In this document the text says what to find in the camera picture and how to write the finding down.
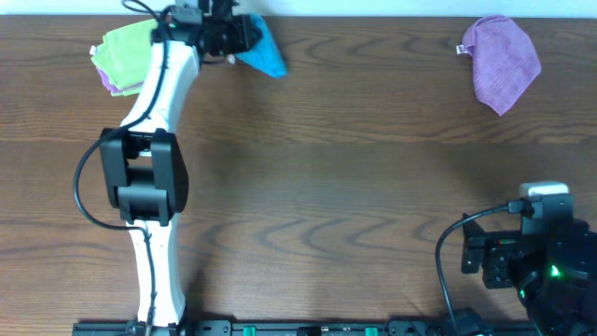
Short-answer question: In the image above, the blue microfiber cloth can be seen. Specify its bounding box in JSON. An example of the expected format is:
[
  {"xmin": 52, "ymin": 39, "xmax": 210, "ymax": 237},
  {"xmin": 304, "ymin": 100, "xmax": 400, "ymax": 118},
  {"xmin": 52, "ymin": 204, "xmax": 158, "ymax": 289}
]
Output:
[{"xmin": 235, "ymin": 14, "xmax": 287, "ymax": 78}]

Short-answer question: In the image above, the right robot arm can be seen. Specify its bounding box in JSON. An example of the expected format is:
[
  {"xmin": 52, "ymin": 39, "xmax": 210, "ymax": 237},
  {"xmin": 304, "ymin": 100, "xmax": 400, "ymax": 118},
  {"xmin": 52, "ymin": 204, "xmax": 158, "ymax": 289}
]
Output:
[{"xmin": 461, "ymin": 219, "xmax": 596, "ymax": 335}]

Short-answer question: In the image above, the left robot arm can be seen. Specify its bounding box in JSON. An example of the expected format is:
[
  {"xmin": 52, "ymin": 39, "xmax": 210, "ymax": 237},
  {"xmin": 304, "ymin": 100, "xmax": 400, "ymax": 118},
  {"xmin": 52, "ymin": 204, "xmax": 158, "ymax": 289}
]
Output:
[{"xmin": 98, "ymin": 14, "xmax": 271, "ymax": 335}]

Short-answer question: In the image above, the folded green cloth top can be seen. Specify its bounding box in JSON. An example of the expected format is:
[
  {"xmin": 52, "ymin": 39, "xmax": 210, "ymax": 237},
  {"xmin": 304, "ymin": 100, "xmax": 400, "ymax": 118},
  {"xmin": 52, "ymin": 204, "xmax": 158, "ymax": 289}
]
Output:
[{"xmin": 90, "ymin": 20, "xmax": 157, "ymax": 89}]

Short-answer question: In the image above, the folded green cloth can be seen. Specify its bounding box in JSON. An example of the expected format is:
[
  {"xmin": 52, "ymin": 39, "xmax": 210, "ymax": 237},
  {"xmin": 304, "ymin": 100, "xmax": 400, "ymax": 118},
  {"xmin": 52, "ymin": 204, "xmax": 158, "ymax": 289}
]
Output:
[
  {"xmin": 90, "ymin": 20, "xmax": 157, "ymax": 89},
  {"xmin": 108, "ymin": 82, "xmax": 143, "ymax": 96}
]

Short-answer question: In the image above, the folded green cloth bottom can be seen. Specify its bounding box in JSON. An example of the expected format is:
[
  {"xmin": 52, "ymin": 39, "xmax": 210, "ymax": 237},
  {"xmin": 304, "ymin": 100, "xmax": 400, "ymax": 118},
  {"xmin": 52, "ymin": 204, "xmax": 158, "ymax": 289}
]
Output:
[{"xmin": 108, "ymin": 82, "xmax": 143, "ymax": 96}]

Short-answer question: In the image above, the folded purple cloth in stack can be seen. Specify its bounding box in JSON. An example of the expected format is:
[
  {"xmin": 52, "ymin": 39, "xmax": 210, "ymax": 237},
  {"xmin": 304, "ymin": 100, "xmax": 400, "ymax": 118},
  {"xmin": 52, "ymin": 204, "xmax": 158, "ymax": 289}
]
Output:
[{"xmin": 95, "ymin": 67, "xmax": 144, "ymax": 94}]

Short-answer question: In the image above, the purple microfiber cloth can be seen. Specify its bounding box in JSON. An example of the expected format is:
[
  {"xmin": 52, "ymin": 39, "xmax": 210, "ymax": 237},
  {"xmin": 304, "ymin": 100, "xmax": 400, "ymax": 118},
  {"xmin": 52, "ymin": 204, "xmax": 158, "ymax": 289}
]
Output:
[{"xmin": 456, "ymin": 15, "xmax": 541, "ymax": 116}]

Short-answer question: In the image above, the right black cable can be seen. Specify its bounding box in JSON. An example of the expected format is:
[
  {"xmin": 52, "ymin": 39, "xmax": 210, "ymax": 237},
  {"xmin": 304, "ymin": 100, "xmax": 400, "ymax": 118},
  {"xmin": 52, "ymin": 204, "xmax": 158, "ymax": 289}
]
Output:
[{"xmin": 434, "ymin": 203, "xmax": 523, "ymax": 335}]

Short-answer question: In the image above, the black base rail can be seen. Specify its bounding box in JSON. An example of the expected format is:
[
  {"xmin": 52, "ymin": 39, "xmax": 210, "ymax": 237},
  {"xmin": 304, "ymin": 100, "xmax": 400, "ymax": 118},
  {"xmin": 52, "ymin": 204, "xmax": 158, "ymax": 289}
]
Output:
[{"xmin": 71, "ymin": 319, "xmax": 539, "ymax": 336}]

